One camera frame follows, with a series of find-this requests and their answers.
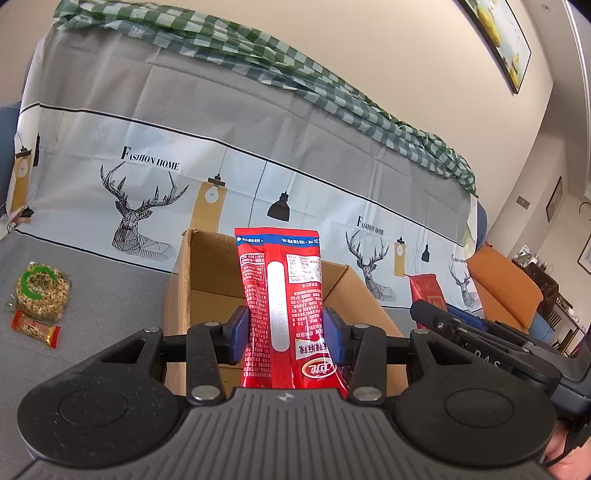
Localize red snack packet white stripe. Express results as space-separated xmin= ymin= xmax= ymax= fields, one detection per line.
xmin=234 ymin=227 xmax=350 ymax=400

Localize small dark picture frame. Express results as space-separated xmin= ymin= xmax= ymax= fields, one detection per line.
xmin=546 ymin=176 xmax=564 ymax=221

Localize orange cushion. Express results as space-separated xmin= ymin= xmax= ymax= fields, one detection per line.
xmin=466 ymin=247 xmax=544 ymax=331

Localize round cracker packet green ring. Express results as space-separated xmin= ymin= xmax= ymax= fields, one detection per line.
xmin=14 ymin=262 xmax=74 ymax=324

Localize framed wall picture yellow flowers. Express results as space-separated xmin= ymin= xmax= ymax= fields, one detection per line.
xmin=457 ymin=0 xmax=533 ymax=96

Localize dark wooden furniture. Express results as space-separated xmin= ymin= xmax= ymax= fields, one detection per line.
xmin=508 ymin=244 xmax=591 ymax=357

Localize deer printed sofa cover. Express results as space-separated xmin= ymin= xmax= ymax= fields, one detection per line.
xmin=0 ymin=28 xmax=482 ymax=403

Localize dark red snack packet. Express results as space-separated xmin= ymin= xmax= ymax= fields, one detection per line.
xmin=408 ymin=274 xmax=448 ymax=330

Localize person's right forearm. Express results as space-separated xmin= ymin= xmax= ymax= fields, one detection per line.
xmin=546 ymin=415 xmax=591 ymax=480

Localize green checked cloth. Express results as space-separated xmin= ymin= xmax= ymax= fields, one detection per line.
xmin=54 ymin=0 xmax=479 ymax=197

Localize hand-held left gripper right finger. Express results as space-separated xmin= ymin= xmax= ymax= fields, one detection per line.
xmin=323 ymin=307 xmax=468 ymax=403

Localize cardboard box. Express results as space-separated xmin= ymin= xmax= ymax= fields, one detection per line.
xmin=163 ymin=228 xmax=410 ymax=398

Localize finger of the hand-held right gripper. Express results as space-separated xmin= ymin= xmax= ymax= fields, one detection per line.
xmin=447 ymin=305 xmax=497 ymax=334
xmin=409 ymin=300 xmax=483 ymax=354

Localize small red snack bar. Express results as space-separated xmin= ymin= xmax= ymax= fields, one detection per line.
xmin=11 ymin=310 xmax=62 ymax=350

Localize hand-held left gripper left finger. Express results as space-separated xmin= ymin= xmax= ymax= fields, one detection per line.
xmin=104 ymin=305 xmax=250 ymax=403

